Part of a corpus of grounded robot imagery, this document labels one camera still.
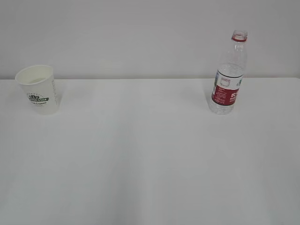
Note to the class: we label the clear water bottle red label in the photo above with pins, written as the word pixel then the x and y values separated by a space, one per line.
pixel 229 74

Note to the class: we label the white paper cup green logo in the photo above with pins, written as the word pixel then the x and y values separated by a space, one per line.
pixel 38 84

